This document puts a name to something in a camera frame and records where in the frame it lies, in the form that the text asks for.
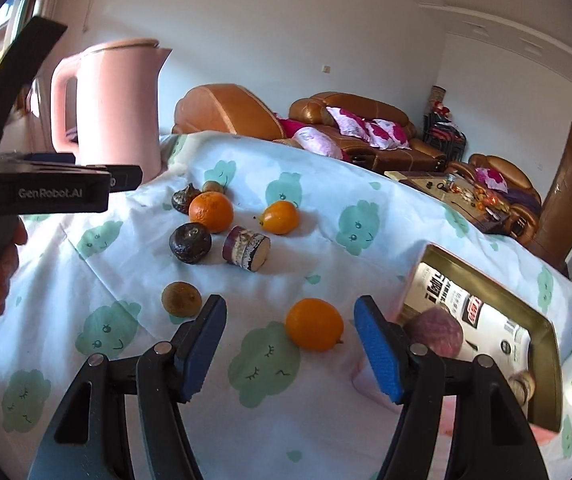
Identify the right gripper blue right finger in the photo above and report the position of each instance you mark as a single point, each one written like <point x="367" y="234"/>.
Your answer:
<point x="411" y="378"/>

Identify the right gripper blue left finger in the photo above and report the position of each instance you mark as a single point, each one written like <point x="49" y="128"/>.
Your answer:
<point x="168" y="375"/>

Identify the purple round passion fruit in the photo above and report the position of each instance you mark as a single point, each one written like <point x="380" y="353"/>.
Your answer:
<point x="438" y="330"/>

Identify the cut purple sugarcane chunk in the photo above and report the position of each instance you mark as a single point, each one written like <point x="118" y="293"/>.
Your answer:
<point x="523" y="386"/>

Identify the orange kumquat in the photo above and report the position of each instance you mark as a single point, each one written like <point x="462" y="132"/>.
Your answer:
<point x="280" y="218"/>
<point x="315" y="325"/>

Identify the dark round mangosteen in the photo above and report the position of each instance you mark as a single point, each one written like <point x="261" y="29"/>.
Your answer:
<point x="190" y="242"/>

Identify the cut sugarcane piece patterned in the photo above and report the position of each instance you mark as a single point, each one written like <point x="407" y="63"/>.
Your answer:
<point x="246" y="249"/>

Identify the person's left hand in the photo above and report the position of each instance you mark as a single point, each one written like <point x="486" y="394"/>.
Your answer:
<point x="9" y="261"/>

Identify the small brown kiwi fruit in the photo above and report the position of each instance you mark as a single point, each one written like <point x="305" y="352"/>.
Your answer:
<point x="181" y="299"/>

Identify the pink metal tin box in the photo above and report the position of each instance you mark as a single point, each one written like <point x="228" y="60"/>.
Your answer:
<point x="492" y="298"/>

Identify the newspaper lining in tin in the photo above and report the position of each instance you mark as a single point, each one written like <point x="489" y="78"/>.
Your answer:
<point x="486" y="330"/>

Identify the pink electric kettle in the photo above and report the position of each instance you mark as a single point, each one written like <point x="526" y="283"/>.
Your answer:
<point x="104" y="104"/>

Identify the large orange tangerine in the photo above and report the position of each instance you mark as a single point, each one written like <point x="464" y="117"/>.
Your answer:
<point x="213" y="210"/>

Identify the dark dried mangosteen far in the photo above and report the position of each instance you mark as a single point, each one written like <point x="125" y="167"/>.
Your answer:
<point x="181" y="200"/>

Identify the wooden coffee table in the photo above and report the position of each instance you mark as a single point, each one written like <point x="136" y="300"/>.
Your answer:
<point x="471" y="200"/>

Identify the white cloud print tablecloth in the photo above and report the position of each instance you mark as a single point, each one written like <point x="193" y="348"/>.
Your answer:
<point x="91" y="283"/>

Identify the small brown fruit far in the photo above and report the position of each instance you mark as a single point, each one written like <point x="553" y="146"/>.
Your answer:
<point x="213" y="187"/>

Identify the brown leather armchair far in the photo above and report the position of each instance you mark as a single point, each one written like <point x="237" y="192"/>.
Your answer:
<point x="522" y="199"/>

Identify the brown leather armchair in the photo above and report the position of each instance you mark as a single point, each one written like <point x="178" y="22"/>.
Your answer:
<point x="522" y="199"/>
<point x="227" y="108"/>

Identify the pink pillow on far armchair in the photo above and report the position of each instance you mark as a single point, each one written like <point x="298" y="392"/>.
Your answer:
<point x="492" y="179"/>

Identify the pink floral pillow right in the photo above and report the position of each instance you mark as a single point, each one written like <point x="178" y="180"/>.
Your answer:
<point x="386" y="136"/>

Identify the pink floral pillow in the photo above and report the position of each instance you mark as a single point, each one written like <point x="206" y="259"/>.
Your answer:
<point x="348" y="123"/>
<point x="386" y="136"/>

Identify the brown leather armchair near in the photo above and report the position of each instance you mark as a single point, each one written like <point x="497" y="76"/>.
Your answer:
<point x="227" y="108"/>

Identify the black chair with clothes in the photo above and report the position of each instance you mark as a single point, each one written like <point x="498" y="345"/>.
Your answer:
<point x="441" y="133"/>

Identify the pink floral pillow left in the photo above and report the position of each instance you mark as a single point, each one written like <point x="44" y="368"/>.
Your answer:
<point x="348" y="123"/>

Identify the light pink cushion near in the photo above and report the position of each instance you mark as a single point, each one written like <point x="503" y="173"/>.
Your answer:
<point x="317" y="142"/>

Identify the brown wooden door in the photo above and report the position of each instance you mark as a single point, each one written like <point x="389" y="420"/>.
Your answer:
<point x="553" y="240"/>

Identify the brown leather three-seat sofa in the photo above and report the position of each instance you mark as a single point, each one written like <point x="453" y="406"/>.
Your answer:
<point x="420" y="157"/>

